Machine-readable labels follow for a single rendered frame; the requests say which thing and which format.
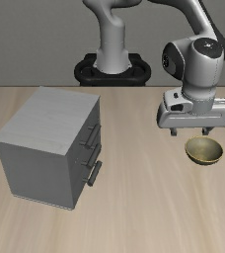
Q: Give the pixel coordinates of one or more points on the grey cabinet with drawers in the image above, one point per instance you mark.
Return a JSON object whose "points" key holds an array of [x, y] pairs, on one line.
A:
{"points": [[48, 131]]}

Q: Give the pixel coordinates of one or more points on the olive porcelain bowl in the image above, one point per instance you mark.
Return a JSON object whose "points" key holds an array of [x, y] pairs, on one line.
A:
{"points": [[204, 151]]}

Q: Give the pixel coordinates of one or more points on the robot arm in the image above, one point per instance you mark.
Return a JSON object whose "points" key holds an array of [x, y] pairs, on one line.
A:
{"points": [[112, 42]]}

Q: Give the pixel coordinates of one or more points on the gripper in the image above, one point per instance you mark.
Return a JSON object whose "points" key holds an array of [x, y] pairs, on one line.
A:
{"points": [[196, 118]]}

